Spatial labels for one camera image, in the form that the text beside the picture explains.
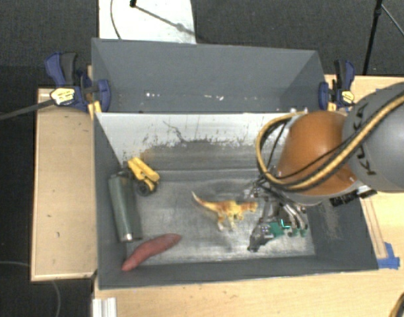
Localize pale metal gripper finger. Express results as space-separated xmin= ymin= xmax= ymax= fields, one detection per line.
xmin=253 ymin=223 xmax=273 ymax=241
xmin=247 ymin=235 xmax=272 ymax=253

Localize grey metal bin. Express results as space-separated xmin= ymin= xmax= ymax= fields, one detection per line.
xmin=90 ymin=37 xmax=380 ymax=290

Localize yellow toy dinosaur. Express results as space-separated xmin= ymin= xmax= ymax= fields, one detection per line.
xmin=191 ymin=190 xmax=259 ymax=232

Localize black cylinder on white bracket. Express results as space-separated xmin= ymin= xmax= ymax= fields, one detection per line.
xmin=329 ymin=184 xmax=378 ymax=208

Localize dark green flat block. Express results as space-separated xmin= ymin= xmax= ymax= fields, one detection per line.
xmin=107 ymin=172 xmax=145 ymax=244

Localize yellow and black tool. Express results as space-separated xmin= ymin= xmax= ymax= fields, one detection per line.
xmin=125 ymin=157 xmax=161 ymax=197

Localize red-brown sweet potato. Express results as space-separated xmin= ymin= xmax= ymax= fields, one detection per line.
xmin=121 ymin=232 xmax=184 ymax=272

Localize pale wood board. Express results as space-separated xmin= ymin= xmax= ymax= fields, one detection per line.
xmin=30 ymin=85 xmax=99 ymax=282

